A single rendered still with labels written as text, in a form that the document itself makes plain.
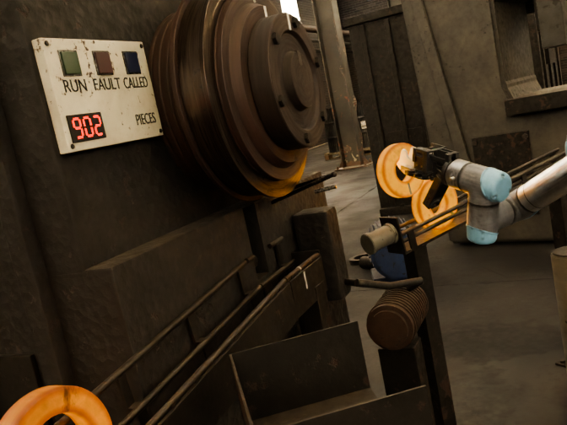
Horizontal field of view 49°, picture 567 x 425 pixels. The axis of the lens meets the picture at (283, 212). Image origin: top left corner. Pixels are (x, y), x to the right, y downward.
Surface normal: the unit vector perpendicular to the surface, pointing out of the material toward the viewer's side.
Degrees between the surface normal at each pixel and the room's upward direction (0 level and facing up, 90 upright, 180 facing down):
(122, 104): 90
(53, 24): 90
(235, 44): 64
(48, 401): 90
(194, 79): 82
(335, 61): 90
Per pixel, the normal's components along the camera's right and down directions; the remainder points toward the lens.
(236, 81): 0.03, 0.08
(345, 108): -0.40, 0.22
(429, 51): -0.61, 0.24
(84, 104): 0.89, -0.11
